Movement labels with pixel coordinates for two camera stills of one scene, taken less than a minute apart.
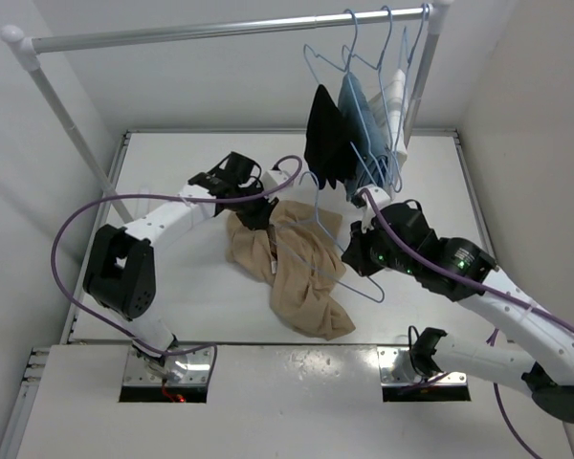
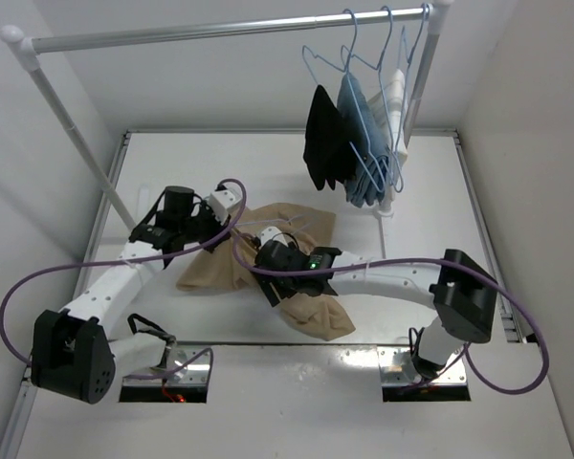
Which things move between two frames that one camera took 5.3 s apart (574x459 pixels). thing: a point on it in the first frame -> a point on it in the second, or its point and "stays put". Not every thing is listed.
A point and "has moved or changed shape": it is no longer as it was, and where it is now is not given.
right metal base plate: [397, 368] stays put
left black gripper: [261, 218] -> [217, 228]
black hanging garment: [328, 148] stays put
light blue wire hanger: [332, 237] -> [276, 220]
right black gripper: [354, 253] -> [275, 297]
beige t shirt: [298, 254] has moved or changed shape
